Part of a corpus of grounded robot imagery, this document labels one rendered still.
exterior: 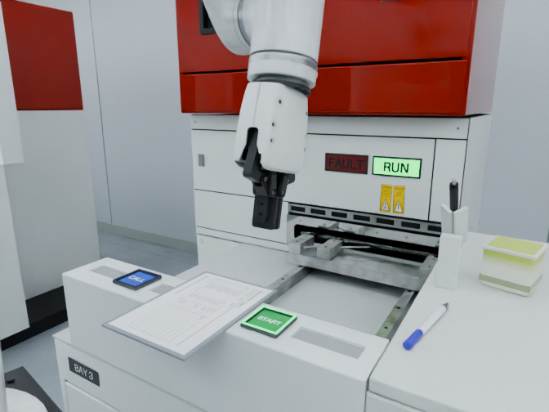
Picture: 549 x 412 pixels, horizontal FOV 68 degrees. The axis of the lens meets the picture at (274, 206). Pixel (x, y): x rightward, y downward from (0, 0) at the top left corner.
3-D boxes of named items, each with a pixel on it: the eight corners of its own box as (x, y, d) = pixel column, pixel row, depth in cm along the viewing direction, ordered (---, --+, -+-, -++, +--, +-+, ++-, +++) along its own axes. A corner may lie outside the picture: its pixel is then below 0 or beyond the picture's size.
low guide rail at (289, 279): (316, 261, 113) (316, 252, 112) (323, 263, 112) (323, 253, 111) (194, 351, 72) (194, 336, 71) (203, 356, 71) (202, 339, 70)
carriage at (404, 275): (300, 253, 111) (300, 243, 111) (440, 282, 93) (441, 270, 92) (285, 261, 105) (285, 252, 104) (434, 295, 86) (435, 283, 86)
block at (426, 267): (426, 267, 94) (427, 255, 93) (441, 270, 92) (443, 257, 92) (418, 279, 87) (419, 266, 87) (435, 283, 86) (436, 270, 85)
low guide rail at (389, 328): (416, 283, 100) (417, 271, 99) (424, 284, 99) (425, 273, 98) (336, 409, 58) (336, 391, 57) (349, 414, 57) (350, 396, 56)
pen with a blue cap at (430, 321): (444, 299, 58) (402, 340, 48) (451, 301, 57) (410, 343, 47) (443, 306, 58) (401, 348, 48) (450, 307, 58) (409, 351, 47)
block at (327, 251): (329, 248, 106) (330, 238, 106) (341, 251, 105) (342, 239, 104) (316, 257, 100) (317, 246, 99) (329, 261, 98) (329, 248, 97)
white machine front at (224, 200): (200, 231, 141) (195, 114, 132) (452, 282, 100) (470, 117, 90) (194, 233, 139) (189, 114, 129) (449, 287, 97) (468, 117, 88)
